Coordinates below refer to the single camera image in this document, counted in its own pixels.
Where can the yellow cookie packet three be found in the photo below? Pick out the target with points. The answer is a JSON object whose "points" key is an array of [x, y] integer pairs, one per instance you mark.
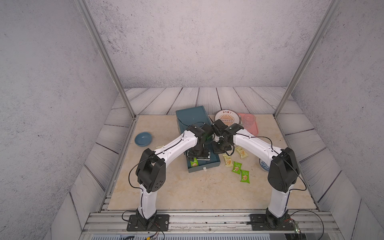
{"points": [[228, 160]]}

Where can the aluminium mounting rail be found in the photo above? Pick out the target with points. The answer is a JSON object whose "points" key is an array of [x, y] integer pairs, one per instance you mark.
{"points": [[217, 225]]}

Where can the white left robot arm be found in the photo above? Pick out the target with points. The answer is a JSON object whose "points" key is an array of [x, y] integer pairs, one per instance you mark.
{"points": [[151, 170]]}

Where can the green cookie packet one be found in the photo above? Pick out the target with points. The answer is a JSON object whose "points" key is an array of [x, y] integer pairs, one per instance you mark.
{"points": [[194, 163]]}

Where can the green cookie packet two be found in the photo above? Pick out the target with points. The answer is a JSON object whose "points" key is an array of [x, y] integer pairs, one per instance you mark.
{"points": [[237, 168]]}

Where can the metal frame post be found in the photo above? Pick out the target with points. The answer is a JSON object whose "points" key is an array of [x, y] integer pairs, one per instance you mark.
{"points": [[91, 26], [319, 33]]}

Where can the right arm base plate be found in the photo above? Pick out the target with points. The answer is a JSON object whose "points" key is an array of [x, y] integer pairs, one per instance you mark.
{"points": [[269, 222]]}

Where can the left metal frame post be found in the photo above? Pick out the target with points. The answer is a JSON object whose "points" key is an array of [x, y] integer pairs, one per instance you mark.
{"points": [[91, 26]]}

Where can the green cookie packet three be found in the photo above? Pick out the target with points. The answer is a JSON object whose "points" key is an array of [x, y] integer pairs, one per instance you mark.
{"points": [[245, 177]]}

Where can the white orange patterned plate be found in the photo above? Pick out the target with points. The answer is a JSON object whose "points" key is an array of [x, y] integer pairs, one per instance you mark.
{"points": [[228, 117]]}

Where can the yellow cookie packet two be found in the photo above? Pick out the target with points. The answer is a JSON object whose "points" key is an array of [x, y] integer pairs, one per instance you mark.
{"points": [[243, 154]]}

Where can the blue white ceramic bowl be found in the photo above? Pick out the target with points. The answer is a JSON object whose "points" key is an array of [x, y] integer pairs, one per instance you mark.
{"points": [[264, 166]]}

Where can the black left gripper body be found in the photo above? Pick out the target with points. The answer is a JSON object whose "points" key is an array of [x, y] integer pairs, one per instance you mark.
{"points": [[201, 153]]}

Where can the small blue round plate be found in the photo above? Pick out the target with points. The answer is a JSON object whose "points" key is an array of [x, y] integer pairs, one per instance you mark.
{"points": [[143, 139]]}

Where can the right metal frame post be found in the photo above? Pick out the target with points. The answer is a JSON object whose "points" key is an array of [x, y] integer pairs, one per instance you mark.
{"points": [[319, 33]]}

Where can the teal drawer cabinet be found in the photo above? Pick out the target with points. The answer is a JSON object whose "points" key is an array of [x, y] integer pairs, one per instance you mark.
{"points": [[195, 116]]}

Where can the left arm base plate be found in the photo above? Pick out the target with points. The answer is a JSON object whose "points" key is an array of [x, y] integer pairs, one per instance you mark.
{"points": [[157, 222]]}

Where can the clear pink plastic cup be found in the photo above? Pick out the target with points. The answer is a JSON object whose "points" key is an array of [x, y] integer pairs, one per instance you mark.
{"points": [[248, 120]]}

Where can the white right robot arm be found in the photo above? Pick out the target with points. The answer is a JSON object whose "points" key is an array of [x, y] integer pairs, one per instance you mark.
{"points": [[282, 163]]}

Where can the pink plastic tray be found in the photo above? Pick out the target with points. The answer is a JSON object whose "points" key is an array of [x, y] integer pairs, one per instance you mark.
{"points": [[254, 130]]}

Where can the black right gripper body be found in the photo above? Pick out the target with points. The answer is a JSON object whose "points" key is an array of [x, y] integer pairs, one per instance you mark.
{"points": [[218, 147]]}

